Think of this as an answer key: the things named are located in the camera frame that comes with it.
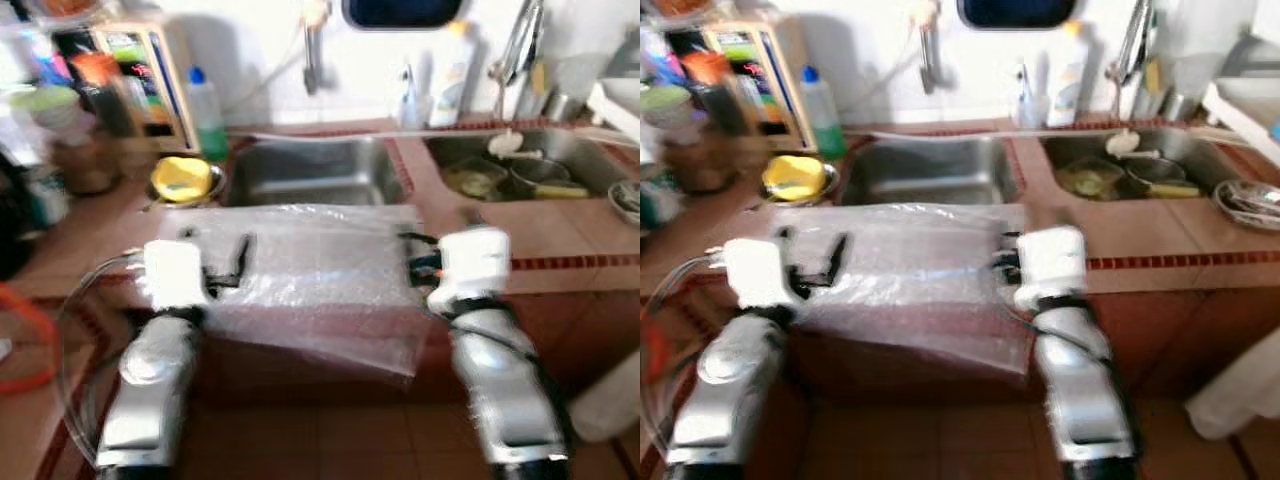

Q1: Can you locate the orange plastic item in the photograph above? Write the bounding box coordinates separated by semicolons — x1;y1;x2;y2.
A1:
640;300;681;401
0;285;59;396

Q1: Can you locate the black appliance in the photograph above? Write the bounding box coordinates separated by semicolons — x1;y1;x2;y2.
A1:
0;150;36;281

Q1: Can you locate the green lid patterned container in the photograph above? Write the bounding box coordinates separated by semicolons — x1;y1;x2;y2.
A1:
8;85;83;131
640;85;693;131

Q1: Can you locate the clear bubble wrap sheet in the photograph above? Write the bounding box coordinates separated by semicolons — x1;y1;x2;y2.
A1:
770;203;1036;376
155;203;443;383

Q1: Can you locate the blue plastic item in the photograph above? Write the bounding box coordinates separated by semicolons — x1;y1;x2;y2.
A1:
642;35;681;86
20;35;61;86

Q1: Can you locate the brown powder jar pink lid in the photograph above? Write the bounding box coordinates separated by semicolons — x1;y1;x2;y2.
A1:
660;128;741;196
48;128;123;196

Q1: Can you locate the teal white mug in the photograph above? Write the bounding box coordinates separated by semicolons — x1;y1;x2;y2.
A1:
640;180;681;231
25;165;73;229

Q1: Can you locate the steel sink basin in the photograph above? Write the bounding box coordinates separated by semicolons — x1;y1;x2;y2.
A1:
425;128;637;201
222;137;413;209
1040;130;1251;201
840;137;1026;208

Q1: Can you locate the beige water ionizer appliance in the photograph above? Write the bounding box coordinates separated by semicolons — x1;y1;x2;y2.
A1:
88;22;201;153
700;22;816;153

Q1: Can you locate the steel cup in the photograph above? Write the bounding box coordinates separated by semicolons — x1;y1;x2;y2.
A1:
1160;92;1201;123
545;92;589;123

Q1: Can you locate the stainless steel bowl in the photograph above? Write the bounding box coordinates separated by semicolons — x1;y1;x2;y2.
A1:
760;162;841;208
145;165;228;211

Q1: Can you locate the green dish soap bottle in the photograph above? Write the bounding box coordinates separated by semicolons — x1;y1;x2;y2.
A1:
798;66;846;161
185;67;231;161

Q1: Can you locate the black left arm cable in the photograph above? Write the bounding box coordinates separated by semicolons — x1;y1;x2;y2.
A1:
641;250;723;461
55;250;146;471

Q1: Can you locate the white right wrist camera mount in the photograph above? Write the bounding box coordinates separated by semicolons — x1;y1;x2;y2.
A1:
1015;226;1089;313
428;228;513;313

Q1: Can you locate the clear square container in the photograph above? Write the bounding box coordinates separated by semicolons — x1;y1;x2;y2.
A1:
1060;158;1121;199
443;158;503;199

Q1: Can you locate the yellow plastic bowl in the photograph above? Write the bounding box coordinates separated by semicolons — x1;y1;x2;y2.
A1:
762;155;827;203
150;156;214;205

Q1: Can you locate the steel pot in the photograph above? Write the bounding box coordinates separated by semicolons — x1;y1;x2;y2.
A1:
508;158;563;197
1125;158;1186;197

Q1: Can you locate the chrome hanging spray nozzle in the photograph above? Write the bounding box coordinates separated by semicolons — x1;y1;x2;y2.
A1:
303;0;331;97
915;0;946;97

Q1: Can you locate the white detergent bottle yellow cap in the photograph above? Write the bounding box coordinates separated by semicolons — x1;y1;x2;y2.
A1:
430;20;479;128
1045;20;1091;128

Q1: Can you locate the steel wire dish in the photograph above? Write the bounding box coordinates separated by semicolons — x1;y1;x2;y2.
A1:
1213;180;1280;233
607;180;641;226

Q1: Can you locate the clear plastic cup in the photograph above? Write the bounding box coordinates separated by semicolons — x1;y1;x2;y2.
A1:
1012;90;1049;129
398;90;433;129

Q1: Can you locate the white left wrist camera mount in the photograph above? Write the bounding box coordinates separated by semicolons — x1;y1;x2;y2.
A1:
143;240;211;309
722;238;798;311

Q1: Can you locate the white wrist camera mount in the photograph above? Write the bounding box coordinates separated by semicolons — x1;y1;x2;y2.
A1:
1015;226;1089;313
143;240;211;309
722;238;798;311
428;228;513;313

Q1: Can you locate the white dish rack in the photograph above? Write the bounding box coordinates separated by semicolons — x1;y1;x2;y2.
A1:
588;78;641;141
1203;75;1280;166

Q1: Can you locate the white plastic bag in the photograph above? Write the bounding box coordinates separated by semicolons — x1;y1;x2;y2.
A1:
568;350;641;443
1185;355;1280;441

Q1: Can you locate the glass jar orange lid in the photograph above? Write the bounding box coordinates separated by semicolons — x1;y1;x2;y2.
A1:
68;52;139;139
685;50;751;136

